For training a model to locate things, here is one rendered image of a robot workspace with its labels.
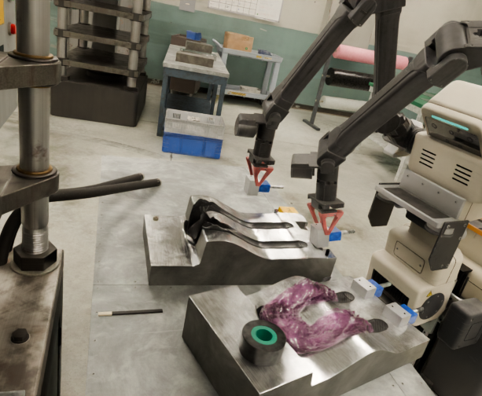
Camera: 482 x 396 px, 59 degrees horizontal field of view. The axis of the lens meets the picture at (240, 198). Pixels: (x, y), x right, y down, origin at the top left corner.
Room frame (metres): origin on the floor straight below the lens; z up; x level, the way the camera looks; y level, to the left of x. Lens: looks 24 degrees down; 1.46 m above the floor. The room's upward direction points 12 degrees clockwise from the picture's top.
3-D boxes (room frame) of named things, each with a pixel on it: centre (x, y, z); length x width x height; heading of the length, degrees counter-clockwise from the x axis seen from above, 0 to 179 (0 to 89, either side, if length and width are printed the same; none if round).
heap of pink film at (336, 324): (0.76, -0.21, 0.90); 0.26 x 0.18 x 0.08; 127
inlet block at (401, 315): (0.88, -0.46, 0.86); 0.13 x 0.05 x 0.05; 127
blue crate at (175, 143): (4.30, 0.63, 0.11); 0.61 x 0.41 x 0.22; 101
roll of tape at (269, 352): (0.60, -0.09, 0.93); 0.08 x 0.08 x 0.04
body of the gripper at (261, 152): (1.31, -0.04, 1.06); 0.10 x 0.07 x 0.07; 20
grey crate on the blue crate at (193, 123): (4.30, 0.63, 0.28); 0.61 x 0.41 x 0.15; 101
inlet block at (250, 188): (1.33, -0.07, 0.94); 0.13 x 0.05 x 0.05; 110
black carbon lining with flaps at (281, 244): (1.06, -0.03, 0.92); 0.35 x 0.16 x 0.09; 110
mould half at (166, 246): (1.06, -0.01, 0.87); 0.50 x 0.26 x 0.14; 110
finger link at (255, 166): (1.30, -0.04, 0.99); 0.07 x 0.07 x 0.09; 20
